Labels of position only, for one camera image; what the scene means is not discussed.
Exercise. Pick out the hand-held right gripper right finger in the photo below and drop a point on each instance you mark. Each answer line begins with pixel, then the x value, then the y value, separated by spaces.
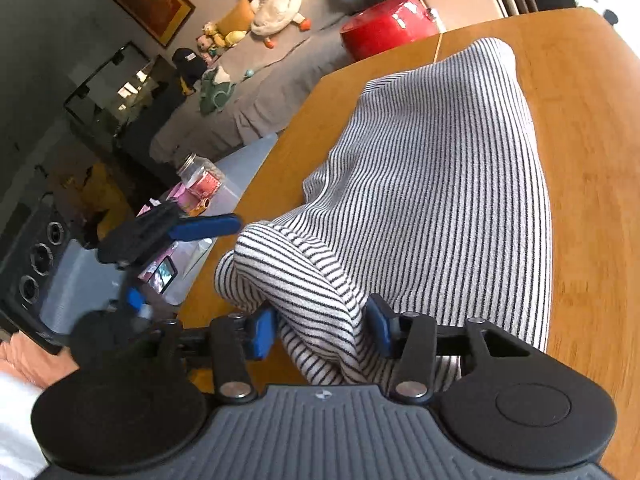
pixel 382 330

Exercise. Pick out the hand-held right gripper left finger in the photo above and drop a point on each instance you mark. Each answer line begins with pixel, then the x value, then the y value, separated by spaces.
pixel 262 332

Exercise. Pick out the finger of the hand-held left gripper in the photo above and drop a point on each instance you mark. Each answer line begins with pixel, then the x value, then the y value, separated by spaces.
pixel 205 227
pixel 136 302

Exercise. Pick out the grey striped garment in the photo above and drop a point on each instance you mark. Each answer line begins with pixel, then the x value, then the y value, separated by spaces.
pixel 425 185

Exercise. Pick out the person's left forearm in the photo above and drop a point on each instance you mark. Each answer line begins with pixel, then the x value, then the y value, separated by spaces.
pixel 35 357

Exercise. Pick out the pink toy package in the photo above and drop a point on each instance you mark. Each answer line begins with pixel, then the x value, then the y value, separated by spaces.
pixel 192 199

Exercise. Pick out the glass jar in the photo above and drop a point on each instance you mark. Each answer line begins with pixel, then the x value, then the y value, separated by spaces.
pixel 197 172

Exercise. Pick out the grey side table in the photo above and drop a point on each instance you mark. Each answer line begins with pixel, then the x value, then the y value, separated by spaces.
pixel 245 170

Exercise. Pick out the green dinosaur plush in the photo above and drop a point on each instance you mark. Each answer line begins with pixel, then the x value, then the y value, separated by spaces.
pixel 215 90

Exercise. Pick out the person's white clothing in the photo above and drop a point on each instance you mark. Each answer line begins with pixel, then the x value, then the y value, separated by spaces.
pixel 15 420

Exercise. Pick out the dark glass cabinet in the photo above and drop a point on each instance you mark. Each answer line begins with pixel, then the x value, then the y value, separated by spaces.
pixel 110 100

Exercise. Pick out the small teal ball toy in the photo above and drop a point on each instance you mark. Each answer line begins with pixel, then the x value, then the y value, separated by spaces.
pixel 248 74

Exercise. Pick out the black plush toy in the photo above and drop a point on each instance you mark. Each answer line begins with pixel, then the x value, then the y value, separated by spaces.
pixel 187 62

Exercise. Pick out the grey covered sofa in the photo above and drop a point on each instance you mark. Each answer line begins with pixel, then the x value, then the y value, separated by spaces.
pixel 280 75

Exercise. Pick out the pink and yellow plush toys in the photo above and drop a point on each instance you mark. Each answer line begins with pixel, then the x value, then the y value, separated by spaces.
pixel 207 40

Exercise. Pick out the yellow duck plush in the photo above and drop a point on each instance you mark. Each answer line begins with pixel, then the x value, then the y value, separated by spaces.
pixel 235 36

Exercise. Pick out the yellow cushion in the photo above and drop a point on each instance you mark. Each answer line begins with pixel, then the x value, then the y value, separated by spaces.
pixel 237 17

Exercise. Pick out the white goose plush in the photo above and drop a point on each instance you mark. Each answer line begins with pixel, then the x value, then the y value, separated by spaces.
pixel 275 0

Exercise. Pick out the red pot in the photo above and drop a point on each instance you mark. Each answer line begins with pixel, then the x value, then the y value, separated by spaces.
pixel 385 25

